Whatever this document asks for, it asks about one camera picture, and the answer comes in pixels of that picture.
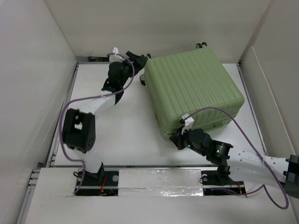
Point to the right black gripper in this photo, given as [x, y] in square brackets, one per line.
[177, 138]

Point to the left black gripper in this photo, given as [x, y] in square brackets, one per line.
[138, 62]

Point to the green hard-shell suitcase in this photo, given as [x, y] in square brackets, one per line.
[193, 82]

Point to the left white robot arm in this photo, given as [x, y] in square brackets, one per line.
[78, 126]

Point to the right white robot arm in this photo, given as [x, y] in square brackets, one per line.
[240, 165]

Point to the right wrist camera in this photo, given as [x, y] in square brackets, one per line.
[187, 122]

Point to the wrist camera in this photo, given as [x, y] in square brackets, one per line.
[187, 122]
[114, 55]

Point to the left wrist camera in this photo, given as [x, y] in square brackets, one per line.
[114, 55]

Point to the metal base rail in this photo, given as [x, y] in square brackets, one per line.
[163, 182]

